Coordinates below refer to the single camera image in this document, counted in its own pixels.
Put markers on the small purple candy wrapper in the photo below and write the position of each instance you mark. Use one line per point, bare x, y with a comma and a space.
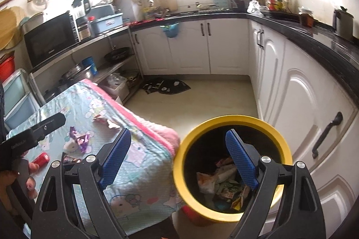
73, 132

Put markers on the white paper scrap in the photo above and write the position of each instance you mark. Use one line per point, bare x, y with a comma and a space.
112, 124

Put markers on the metal kitchen shelf rack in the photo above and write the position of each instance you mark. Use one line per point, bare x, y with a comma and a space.
115, 34

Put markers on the red drink can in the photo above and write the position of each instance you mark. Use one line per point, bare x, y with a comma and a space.
41, 159

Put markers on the pink crumpled wrapper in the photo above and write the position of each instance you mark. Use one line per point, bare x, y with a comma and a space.
99, 117

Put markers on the cartoon cat printed blanket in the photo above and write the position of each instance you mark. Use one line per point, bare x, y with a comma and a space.
134, 149

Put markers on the black microwave oven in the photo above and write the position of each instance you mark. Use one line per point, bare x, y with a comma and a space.
49, 39

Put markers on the blue hanging waste bin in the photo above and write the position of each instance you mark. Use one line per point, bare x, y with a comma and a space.
170, 30

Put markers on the brown lidded jar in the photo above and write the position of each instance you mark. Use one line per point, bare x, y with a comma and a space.
305, 18

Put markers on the clear crumpled plastic bag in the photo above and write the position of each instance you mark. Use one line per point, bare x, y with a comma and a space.
255, 7

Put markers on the red plastic basin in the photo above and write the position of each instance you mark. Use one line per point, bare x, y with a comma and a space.
7, 67

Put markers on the white kitchen cabinets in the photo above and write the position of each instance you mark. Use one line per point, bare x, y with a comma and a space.
303, 104

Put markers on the black electric kettle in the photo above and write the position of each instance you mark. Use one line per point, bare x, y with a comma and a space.
85, 6

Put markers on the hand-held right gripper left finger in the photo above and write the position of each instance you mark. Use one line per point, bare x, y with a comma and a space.
117, 157

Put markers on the blue plastic dish basket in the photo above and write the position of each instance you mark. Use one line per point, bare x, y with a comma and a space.
108, 22

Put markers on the grey lidded pot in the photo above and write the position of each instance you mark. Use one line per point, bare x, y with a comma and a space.
343, 22

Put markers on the black floor mat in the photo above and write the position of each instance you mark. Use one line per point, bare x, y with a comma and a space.
165, 86

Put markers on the large steel steamer pot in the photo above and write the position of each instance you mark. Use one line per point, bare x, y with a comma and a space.
77, 72

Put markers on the dark foil wrapper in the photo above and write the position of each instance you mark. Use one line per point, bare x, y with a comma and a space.
69, 159

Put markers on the black kitchen countertop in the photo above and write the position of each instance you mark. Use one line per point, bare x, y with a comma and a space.
317, 39

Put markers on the shiny purple candy wrapper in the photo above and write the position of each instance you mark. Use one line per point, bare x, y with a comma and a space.
84, 141

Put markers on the yellow trash bin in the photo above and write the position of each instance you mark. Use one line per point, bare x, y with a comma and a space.
196, 138

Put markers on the pale plastic drawer cabinet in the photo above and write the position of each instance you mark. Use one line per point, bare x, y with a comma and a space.
19, 95

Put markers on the yellow snack wrapper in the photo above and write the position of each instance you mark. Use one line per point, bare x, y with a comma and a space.
239, 199

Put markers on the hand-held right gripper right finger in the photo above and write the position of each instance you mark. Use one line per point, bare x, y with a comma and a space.
241, 160

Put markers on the person's left hand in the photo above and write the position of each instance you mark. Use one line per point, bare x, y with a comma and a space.
30, 188

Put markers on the black wok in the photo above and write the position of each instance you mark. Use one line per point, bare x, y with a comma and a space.
117, 54

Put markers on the blue plastic jar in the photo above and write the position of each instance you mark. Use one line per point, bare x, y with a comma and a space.
90, 65

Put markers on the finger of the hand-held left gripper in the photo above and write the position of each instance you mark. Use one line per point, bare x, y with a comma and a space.
50, 122

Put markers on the pink snack wrapper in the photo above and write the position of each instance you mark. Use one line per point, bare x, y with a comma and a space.
223, 163

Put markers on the clear plastic storage box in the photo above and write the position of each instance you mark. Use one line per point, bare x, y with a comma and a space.
116, 86

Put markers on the green snack packet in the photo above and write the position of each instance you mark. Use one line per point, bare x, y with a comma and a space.
231, 190

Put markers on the wooden cutting board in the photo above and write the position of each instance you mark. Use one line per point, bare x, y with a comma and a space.
9, 27

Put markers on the white plastic snack bag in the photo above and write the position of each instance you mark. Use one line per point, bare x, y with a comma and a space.
211, 180

